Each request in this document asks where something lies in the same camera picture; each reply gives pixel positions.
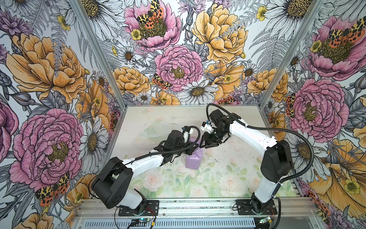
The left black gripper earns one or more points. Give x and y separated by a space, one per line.
190 144

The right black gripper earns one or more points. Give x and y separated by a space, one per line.
208 140

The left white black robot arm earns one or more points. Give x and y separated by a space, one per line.
111 185

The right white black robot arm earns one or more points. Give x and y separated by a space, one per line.
276 156

